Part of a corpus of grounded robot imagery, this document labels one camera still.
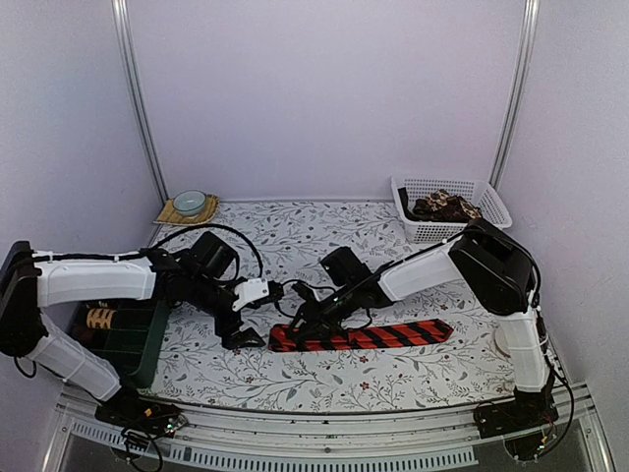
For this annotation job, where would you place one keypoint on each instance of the light blue bowl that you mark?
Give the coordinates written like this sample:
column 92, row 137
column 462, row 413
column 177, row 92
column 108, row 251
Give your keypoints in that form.
column 189, row 203

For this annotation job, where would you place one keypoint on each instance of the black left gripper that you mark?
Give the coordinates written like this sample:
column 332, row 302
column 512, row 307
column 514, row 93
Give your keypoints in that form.
column 238, row 339

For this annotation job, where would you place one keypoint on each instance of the tan patterned rolled tie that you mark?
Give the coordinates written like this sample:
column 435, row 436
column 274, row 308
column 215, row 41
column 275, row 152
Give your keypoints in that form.
column 100, row 318

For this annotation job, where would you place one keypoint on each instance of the yellow woven coaster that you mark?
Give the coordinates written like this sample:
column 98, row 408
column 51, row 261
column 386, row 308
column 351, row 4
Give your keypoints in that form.
column 170, row 216

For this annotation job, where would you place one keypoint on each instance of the white ceramic mug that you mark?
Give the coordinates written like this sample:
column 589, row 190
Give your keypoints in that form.
column 500, row 342

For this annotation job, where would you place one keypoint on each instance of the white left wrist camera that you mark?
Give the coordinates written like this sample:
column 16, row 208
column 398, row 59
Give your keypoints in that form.
column 255, row 292

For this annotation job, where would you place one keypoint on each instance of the brown patterned tie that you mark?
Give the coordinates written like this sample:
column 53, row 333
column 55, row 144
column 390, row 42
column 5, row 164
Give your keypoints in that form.
column 440, row 206

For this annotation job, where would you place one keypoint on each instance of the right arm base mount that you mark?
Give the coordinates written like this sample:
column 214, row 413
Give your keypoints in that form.
column 533, row 416

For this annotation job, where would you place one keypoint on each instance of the red black striped tie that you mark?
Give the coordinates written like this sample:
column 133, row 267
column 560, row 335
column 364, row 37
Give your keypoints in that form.
column 376, row 337

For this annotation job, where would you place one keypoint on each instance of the slotted aluminium front rail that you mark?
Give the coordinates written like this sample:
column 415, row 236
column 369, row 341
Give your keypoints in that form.
column 423, row 440

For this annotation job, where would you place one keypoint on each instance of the dark green divided organizer box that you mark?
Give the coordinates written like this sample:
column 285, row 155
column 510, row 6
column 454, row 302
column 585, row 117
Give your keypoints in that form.
column 132, row 344

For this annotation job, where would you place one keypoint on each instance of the right aluminium frame post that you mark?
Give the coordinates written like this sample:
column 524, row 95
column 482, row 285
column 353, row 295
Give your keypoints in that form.
column 522, row 66

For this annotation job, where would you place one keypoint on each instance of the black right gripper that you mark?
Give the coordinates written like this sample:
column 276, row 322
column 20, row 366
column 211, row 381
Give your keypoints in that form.
column 315, row 322

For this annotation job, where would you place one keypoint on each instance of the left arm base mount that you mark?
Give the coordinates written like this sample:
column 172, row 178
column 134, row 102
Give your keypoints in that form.
column 142, row 421

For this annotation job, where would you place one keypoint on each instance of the aluminium frame post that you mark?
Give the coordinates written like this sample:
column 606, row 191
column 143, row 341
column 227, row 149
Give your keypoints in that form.
column 123, row 29
column 522, row 66

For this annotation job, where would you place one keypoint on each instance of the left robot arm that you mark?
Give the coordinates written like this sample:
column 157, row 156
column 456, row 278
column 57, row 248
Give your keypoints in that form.
column 34, row 281

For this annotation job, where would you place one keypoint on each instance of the floral patterned table mat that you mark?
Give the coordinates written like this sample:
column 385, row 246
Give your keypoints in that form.
column 286, row 242

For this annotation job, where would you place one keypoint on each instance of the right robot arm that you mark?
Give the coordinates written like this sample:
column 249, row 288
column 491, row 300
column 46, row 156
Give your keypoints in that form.
column 501, row 273

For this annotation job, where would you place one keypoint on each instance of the left aluminium frame post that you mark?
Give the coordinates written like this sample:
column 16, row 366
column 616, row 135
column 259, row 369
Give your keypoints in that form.
column 123, row 29

